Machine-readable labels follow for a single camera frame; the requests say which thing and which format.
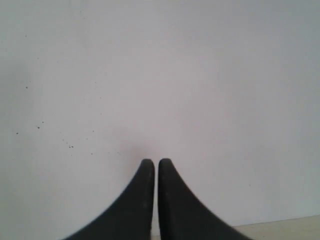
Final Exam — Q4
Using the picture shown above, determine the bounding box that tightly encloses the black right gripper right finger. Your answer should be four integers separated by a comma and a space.
157, 158, 249, 240

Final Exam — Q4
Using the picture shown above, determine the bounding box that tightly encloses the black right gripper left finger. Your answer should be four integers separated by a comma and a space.
67, 159, 155, 240

